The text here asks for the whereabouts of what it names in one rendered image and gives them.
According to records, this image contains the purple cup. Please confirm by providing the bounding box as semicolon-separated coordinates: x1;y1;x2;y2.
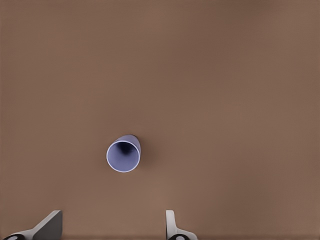
106;134;142;174

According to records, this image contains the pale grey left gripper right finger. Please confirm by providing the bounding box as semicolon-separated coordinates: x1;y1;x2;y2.
165;209;198;240

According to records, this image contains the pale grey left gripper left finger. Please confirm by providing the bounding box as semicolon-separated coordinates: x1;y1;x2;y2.
0;209;63;240

